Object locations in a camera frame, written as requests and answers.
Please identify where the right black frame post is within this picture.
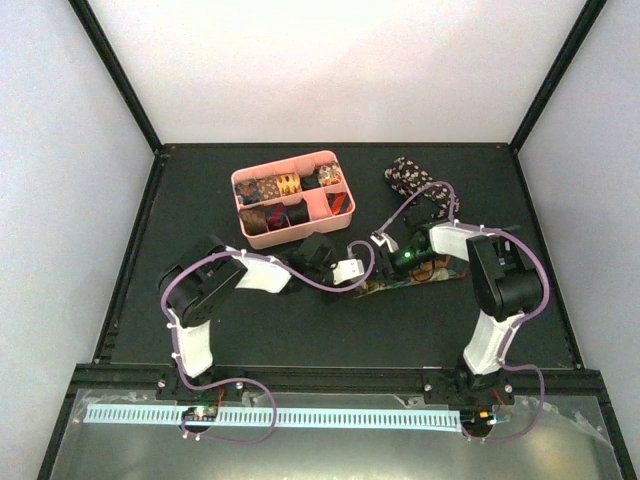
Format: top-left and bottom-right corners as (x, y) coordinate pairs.
(509, 0), (607, 154)

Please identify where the black aluminium mounting rail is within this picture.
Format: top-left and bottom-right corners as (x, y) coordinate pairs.
(74, 367), (606, 401)

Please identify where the red navy rolled tie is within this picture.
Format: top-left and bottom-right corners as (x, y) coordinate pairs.
(265, 203), (289, 231)

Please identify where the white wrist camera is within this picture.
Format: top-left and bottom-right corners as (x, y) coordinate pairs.
(331, 258), (365, 286)
(370, 231), (399, 253)

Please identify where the blue floral rolled tie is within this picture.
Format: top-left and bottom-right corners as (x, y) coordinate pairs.
(234, 180), (261, 206)

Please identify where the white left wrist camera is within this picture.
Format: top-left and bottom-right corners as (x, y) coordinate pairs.
(331, 258), (365, 286)

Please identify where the yellow black rolled tie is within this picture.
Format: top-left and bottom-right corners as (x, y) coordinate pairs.
(276, 173), (302, 196)

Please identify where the light blue slotted strip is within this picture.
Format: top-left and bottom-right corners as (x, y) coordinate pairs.
(83, 404), (462, 433)

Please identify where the black floral tie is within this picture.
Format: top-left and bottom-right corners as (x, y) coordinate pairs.
(383, 157), (460, 219)

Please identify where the clear acrylic sheet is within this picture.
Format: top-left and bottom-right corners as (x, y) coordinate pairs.
(43, 390), (623, 479)

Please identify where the white red floral rolled tie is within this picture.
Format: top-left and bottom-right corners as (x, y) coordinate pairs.
(316, 161), (343, 187)

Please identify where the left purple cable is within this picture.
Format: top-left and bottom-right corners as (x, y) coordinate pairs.
(160, 240), (376, 444)

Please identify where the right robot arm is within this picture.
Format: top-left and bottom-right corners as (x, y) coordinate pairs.
(371, 218), (550, 403)

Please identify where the red striped rolled tie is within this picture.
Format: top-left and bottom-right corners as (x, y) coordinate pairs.
(327, 192), (353, 216)

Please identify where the brown paisley rolled tie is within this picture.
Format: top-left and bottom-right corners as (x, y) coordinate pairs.
(256, 176), (281, 201)

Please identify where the pink divided organizer box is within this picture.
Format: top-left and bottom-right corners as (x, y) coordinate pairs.
(231, 150), (356, 250)

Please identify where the brown green patterned tie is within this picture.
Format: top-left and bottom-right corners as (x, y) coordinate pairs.
(354, 255), (470, 298)

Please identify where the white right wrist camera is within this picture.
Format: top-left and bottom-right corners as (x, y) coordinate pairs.
(370, 231), (399, 253)

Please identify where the black frame post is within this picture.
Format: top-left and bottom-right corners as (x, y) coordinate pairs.
(509, 0), (607, 154)
(68, 0), (163, 154)

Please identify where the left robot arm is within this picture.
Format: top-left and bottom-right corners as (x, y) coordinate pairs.
(158, 233), (375, 399)

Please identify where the left black frame post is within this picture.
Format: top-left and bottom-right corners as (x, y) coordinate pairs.
(68, 0), (163, 154)

